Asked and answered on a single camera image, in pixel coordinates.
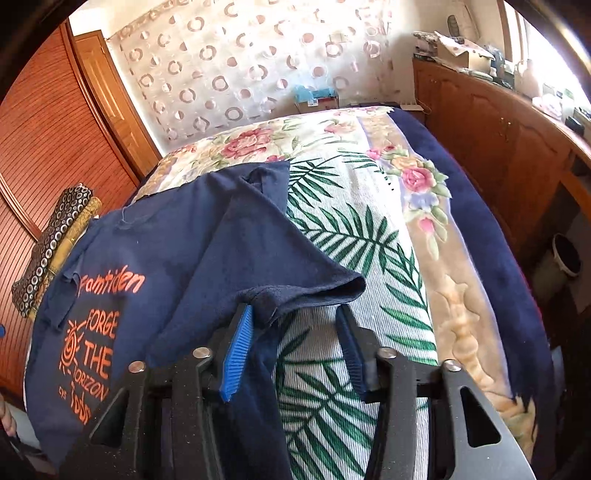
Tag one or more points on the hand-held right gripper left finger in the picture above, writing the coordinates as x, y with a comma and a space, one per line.
235, 355

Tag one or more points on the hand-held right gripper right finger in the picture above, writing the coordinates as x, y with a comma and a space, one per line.
351, 346

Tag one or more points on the navy t-shirt with orange print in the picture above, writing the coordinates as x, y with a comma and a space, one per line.
184, 258

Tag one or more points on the palm leaf print bed sheet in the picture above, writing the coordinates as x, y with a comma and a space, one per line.
351, 258

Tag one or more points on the navy blanket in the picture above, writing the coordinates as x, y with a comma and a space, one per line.
480, 230

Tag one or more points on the floral blanket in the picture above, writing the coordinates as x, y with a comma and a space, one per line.
415, 175

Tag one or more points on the folded yellow patterned cloth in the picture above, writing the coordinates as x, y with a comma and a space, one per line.
83, 221

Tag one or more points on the folded dark circle-patterned cloth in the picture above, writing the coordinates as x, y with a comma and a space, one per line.
51, 235

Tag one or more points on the small box with blue packs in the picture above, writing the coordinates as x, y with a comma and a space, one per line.
314, 97

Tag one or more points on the wooden cabinet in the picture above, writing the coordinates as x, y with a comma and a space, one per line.
498, 129

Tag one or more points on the wooden slatted wardrobe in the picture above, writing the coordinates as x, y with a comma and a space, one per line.
55, 138

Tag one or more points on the wooden door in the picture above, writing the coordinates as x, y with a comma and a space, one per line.
111, 92

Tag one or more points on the open cardboard box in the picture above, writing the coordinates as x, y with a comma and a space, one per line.
461, 55

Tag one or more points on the window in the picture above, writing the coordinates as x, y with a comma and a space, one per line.
531, 27

